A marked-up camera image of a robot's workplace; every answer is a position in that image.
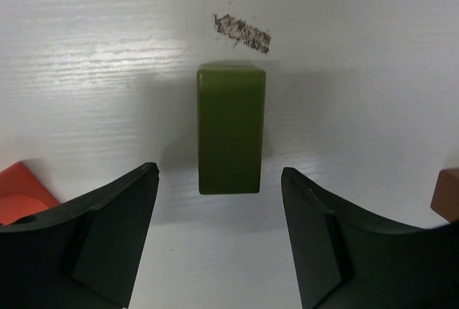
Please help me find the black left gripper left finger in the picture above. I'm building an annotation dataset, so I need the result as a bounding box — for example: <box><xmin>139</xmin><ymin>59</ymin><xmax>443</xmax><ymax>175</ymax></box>
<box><xmin>1</xmin><ymin>162</ymin><xmax>159</xmax><ymax>308</ymax></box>

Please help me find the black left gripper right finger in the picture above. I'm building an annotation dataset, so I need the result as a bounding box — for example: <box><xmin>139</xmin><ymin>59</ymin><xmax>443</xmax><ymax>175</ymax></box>
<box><xmin>281</xmin><ymin>167</ymin><xmax>458</xmax><ymax>308</ymax></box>

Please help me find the red wood block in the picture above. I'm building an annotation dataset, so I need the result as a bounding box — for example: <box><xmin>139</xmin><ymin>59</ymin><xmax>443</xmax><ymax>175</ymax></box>
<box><xmin>0</xmin><ymin>162</ymin><xmax>60</xmax><ymax>225</ymax></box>

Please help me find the brown wood block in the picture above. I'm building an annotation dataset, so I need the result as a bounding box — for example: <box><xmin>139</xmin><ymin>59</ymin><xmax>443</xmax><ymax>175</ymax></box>
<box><xmin>430</xmin><ymin>168</ymin><xmax>459</xmax><ymax>222</ymax></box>

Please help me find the green arch wood block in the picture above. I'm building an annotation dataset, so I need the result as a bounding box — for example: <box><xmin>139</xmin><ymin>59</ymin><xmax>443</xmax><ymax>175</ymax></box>
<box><xmin>197</xmin><ymin>63</ymin><xmax>266</xmax><ymax>195</ymax></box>

